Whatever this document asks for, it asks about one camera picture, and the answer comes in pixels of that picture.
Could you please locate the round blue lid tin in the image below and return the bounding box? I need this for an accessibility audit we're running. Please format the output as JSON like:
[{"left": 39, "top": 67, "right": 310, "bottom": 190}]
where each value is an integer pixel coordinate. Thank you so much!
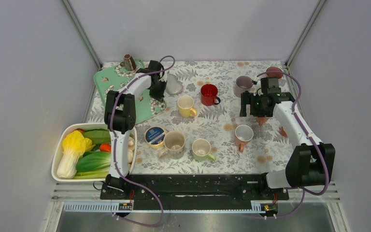
[{"left": 144, "top": 127, "right": 167, "bottom": 149}]

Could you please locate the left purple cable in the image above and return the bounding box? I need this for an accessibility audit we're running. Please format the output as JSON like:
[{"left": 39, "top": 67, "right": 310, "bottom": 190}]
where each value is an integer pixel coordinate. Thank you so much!
[{"left": 108, "top": 55, "right": 176, "bottom": 227}]

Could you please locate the toy carrot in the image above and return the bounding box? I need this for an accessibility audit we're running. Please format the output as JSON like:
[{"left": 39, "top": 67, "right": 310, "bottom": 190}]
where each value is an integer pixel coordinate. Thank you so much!
[{"left": 100, "top": 143, "right": 112, "bottom": 153}]

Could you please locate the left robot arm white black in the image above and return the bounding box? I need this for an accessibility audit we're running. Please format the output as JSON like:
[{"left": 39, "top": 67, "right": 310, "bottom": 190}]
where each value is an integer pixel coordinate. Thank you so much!
[{"left": 104, "top": 60, "right": 167, "bottom": 199}]

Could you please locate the toy leek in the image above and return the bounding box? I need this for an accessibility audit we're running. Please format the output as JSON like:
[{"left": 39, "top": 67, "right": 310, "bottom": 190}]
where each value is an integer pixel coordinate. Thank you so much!
[{"left": 127, "top": 149, "right": 133, "bottom": 163}]

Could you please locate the toy green leafy vegetable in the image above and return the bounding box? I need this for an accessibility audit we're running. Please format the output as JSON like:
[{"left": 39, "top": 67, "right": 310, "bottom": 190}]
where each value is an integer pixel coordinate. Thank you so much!
[{"left": 76, "top": 129, "right": 111, "bottom": 173}]

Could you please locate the grey oval dish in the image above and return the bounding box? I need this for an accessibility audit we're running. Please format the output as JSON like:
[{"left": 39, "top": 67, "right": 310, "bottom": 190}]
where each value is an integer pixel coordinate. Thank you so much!
[{"left": 166, "top": 74, "right": 183, "bottom": 95}]

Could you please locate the red mug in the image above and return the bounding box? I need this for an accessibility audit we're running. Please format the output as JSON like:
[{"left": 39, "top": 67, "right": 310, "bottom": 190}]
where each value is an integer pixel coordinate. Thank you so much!
[{"left": 200, "top": 84, "right": 221, "bottom": 106}]

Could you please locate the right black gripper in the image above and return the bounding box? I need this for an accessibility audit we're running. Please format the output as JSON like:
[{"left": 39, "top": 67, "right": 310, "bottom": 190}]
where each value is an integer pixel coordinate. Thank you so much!
[{"left": 239, "top": 92, "right": 272, "bottom": 117}]

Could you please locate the toy mushroom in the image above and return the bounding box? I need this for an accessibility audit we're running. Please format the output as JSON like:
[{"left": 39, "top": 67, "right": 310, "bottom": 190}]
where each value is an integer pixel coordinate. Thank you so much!
[{"left": 128, "top": 137, "right": 135, "bottom": 151}]

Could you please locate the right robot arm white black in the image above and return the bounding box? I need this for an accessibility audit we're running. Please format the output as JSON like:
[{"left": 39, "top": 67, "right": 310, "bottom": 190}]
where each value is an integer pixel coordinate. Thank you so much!
[{"left": 240, "top": 77, "right": 335, "bottom": 199}]

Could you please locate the light green mug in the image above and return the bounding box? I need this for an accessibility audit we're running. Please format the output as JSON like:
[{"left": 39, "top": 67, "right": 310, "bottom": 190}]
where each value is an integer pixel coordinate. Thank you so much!
[{"left": 191, "top": 139, "right": 216, "bottom": 161}]

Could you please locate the green floral tray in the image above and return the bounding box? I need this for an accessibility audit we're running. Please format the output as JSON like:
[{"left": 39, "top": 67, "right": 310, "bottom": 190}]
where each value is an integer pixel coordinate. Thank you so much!
[{"left": 93, "top": 62, "right": 166, "bottom": 124}]

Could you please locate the toy yellow napa cabbage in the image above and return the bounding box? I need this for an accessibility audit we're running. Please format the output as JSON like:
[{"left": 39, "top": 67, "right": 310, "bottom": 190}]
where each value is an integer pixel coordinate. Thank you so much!
[{"left": 57, "top": 130, "right": 95, "bottom": 179}]

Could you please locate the purple cable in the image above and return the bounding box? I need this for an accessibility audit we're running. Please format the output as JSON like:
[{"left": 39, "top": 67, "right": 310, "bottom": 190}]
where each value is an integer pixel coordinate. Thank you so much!
[
  {"left": 108, "top": 55, "right": 176, "bottom": 227},
  {"left": 256, "top": 71, "right": 330, "bottom": 220}
]

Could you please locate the cream floral mug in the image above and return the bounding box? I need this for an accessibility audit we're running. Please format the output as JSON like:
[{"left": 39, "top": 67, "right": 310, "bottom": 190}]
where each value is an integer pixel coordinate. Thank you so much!
[{"left": 157, "top": 130, "right": 186, "bottom": 160}]

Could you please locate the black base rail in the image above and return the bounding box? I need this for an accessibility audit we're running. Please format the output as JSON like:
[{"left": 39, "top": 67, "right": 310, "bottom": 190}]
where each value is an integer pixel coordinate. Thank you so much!
[{"left": 100, "top": 174, "right": 289, "bottom": 211}]

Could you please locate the brown cup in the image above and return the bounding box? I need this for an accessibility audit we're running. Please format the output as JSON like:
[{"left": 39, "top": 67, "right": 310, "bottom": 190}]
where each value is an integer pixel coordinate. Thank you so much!
[{"left": 123, "top": 54, "right": 137, "bottom": 71}]

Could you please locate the yellow mug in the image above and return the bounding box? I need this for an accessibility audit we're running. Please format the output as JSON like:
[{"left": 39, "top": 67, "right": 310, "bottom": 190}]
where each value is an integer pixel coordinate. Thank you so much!
[{"left": 177, "top": 95, "right": 198, "bottom": 117}]

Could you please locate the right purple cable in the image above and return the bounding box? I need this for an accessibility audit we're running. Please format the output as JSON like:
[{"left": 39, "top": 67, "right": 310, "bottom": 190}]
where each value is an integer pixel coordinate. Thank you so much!
[{"left": 256, "top": 71, "right": 330, "bottom": 220}]

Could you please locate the pink face mug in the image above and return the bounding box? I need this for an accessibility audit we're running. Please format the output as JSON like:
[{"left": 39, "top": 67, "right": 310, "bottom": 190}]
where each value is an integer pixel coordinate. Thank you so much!
[{"left": 266, "top": 67, "right": 284, "bottom": 79}]

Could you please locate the lilac mug black handle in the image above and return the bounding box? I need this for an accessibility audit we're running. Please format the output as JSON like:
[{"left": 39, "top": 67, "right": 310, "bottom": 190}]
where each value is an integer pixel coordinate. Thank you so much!
[{"left": 233, "top": 76, "right": 257, "bottom": 98}]

